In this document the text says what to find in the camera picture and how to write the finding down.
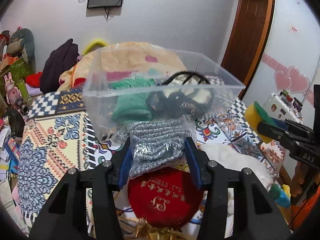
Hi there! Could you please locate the yellow green sponge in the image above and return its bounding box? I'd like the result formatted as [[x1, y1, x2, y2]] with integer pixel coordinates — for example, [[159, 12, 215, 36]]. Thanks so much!
[[244, 101, 277, 144]]

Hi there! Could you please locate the black patterned strap bag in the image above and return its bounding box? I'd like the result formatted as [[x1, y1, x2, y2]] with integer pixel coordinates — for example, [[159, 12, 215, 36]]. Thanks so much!
[[146, 71, 214, 120]]

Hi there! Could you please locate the silver mesh cloth bag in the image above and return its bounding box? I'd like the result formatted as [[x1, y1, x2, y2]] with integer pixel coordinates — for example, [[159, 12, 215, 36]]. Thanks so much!
[[123, 115, 196, 179]]

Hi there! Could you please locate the green knitted cloth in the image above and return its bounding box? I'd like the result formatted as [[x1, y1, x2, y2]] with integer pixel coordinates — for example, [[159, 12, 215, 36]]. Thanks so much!
[[111, 76, 155, 124]]

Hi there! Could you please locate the white fluffy cloth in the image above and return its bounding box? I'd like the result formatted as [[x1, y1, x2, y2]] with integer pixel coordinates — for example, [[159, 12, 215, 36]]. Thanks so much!
[[199, 144, 273, 191]]

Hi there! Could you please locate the red embroidered pouch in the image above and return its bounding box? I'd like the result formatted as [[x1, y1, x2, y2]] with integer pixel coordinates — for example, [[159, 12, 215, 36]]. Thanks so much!
[[127, 167, 204, 229]]

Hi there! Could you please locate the pink rabbit figurine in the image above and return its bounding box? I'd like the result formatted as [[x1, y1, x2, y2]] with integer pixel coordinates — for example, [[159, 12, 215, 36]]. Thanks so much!
[[4, 72, 22, 107]]

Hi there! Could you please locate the clear plastic storage box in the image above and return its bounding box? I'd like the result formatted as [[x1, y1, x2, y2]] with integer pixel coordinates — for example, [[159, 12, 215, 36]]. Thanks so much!
[[83, 44, 244, 141]]

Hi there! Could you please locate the green cardboard box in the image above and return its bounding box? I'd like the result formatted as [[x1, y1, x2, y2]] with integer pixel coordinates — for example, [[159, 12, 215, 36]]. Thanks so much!
[[1, 58, 33, 85]]

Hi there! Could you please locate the dark purple garment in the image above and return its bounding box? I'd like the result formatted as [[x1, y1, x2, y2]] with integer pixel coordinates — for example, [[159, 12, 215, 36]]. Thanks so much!
[[40, 38, 79, 94]]

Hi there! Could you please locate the beige floral blanket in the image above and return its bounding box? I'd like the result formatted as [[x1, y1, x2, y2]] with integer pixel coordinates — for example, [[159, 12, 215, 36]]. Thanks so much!
[[57, 42, 186, 91]]

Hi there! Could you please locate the grey plush toy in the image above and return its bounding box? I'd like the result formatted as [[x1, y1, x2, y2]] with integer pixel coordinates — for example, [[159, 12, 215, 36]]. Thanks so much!
[[7, 28, 35, 64]]

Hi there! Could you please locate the gold tassel cord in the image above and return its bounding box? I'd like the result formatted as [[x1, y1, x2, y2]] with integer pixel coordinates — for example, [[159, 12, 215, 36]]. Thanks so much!
[[117, 216, 190, 240]]

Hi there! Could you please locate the yellow foam ring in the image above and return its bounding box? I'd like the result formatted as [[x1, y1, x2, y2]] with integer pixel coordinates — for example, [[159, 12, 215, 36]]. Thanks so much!
[[81, 38, 110, 55]]

